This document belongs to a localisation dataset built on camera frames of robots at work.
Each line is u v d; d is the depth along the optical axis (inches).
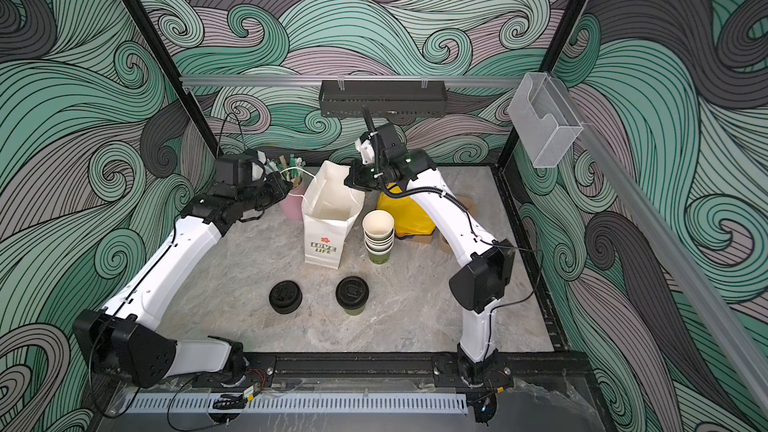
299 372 29.4
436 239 37.7
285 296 32.2
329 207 38.6
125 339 15.0
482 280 20.2
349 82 36.4
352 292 29.7
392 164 22.9
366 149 28.1
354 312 31.9
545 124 29.6
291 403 27.5
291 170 31.0
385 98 38.2
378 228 32.3
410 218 39.6
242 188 24.0
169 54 35.3
